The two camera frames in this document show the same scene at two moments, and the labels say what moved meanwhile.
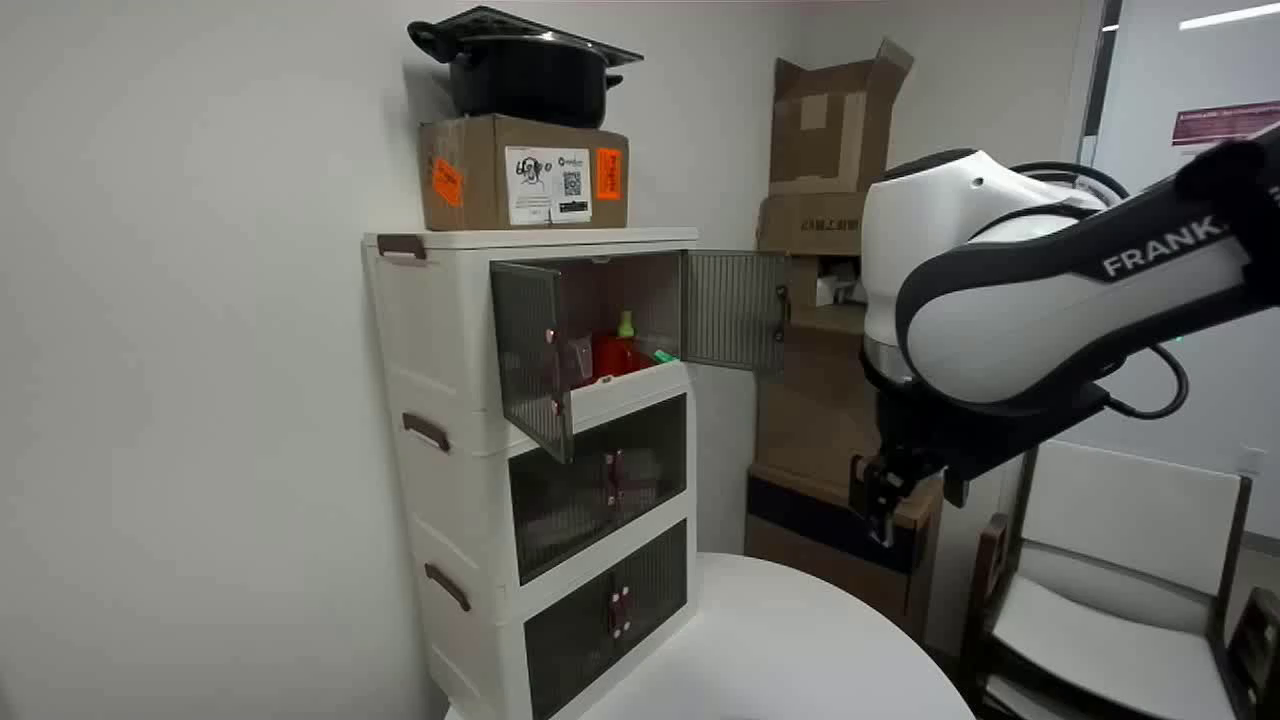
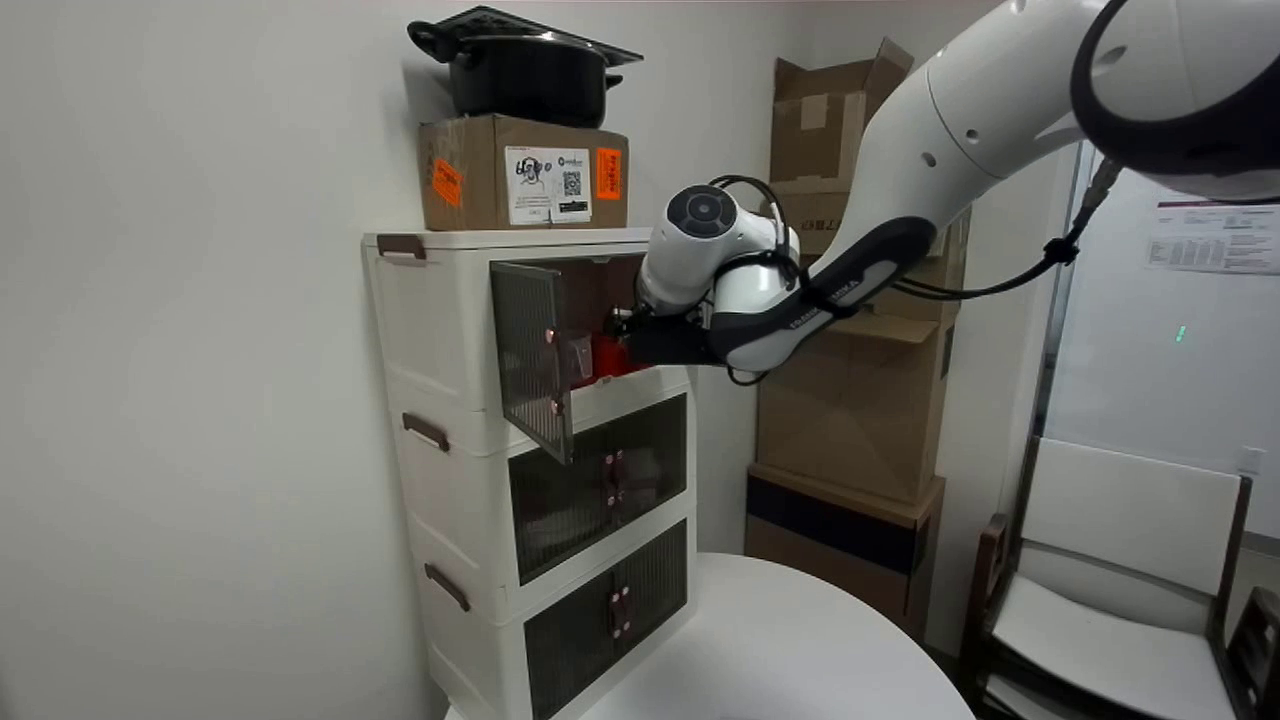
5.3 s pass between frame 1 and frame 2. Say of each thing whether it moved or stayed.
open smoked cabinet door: stayed
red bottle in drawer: stayed
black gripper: moved
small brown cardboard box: stayed
